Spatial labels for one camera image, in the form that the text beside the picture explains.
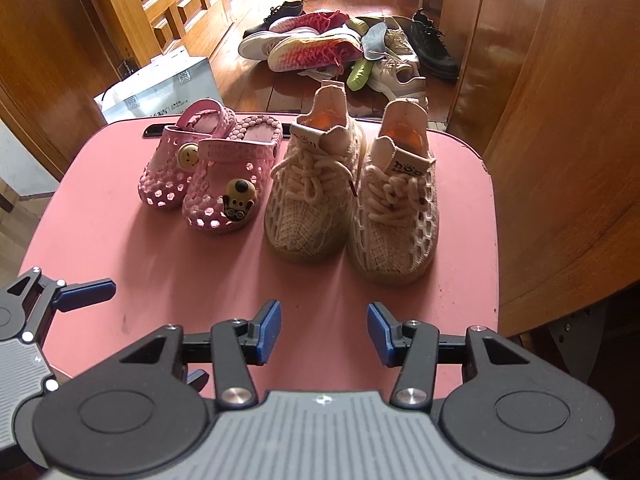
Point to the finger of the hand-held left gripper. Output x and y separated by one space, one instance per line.
197 382
85 295

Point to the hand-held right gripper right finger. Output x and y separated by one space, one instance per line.
380 332

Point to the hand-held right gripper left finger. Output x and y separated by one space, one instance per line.
270 330

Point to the beige knit sneaker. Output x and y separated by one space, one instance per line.
395 230
310 210

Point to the pink clog smiley charm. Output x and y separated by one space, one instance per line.
165 180

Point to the pink clog brown figure charm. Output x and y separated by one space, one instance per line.
215 200

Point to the cream sneaker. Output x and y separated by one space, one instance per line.
400 77
402 42

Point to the bright green insole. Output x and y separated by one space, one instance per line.
361 76

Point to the wooden wardrobe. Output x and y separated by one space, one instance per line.
560 135

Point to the red sneaker yellow sole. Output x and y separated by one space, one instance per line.
310 52

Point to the grey insole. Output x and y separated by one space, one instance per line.
375 42

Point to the black lace-up sneaker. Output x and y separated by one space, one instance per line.
435 45

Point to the wooden lattice door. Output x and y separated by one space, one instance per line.
165 5

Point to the pale green insole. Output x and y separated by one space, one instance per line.
361 25

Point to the red knit sneaker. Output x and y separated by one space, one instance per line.
315 21

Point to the black sneaker white sole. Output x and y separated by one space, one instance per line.
280 12

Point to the grey metal frame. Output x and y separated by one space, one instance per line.
575 345

